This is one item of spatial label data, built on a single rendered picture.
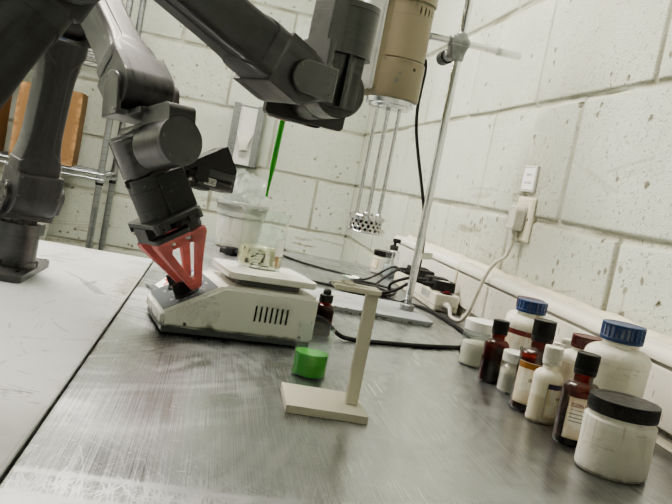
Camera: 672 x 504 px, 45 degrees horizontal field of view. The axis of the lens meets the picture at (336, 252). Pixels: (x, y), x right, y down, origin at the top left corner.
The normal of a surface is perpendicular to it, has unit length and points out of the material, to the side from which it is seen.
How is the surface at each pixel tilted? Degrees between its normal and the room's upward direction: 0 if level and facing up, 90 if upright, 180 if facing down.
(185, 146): 77
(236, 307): 90
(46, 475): 0
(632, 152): 90
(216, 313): 90
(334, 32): 90
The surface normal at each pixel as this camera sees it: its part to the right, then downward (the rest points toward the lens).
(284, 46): 0.66, 0.14
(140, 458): 0.19, -0.98
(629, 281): -0.97, -0.18
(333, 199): 0.14, 0.11
